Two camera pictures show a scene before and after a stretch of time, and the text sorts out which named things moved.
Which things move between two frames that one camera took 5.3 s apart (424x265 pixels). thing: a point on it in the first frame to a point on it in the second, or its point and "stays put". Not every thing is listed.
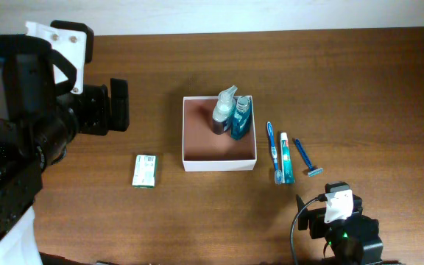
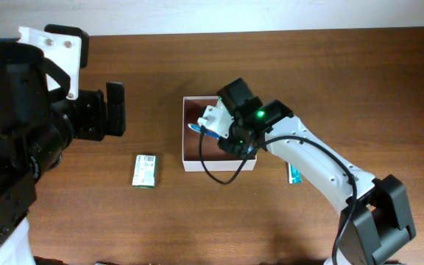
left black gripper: (99, 101) stays put
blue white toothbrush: (278, 176) to (198, 129)
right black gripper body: (319, 227) to (236, 143)
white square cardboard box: (203, 150) stays put
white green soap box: (145, 171) stays put
